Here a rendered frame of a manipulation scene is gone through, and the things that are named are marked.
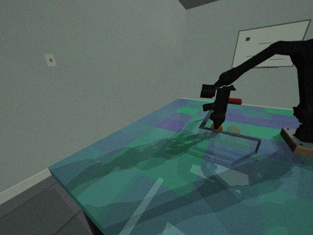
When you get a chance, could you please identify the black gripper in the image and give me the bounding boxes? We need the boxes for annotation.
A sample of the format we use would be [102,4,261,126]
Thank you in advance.
[210,99,228,129]

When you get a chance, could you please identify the clear low corner walls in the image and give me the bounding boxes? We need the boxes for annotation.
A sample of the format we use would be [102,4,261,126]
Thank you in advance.
[198,128,260,153]

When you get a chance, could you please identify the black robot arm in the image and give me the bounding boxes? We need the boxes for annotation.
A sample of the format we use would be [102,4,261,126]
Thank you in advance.
[201,38,313,143]

